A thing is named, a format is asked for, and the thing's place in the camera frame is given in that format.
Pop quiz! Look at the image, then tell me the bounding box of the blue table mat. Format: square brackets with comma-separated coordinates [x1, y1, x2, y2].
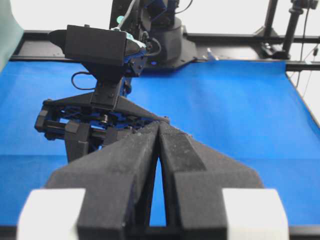
[0, 61, 320, 225]

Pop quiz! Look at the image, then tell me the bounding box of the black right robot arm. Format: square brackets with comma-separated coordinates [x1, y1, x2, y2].
[35, 0, 197, 162]

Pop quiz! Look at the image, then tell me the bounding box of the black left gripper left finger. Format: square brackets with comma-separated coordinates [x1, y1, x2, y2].
[45, 122, 159, 240]

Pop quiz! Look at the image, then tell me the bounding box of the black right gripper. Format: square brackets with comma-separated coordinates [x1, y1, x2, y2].
[34, 64, 170, 163]

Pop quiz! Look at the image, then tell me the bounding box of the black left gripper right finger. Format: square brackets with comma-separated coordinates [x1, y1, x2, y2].
[158, 122, 264, 240]

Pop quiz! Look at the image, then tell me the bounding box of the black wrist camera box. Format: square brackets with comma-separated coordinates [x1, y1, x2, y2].
[47, 24, 141, 66]

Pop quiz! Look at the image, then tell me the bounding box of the black camera stand pole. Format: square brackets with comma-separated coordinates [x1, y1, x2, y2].
[259, 0, 318, 60]

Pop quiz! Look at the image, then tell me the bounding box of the black metal table frame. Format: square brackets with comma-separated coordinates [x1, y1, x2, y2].
[8, 0, 320, 240]

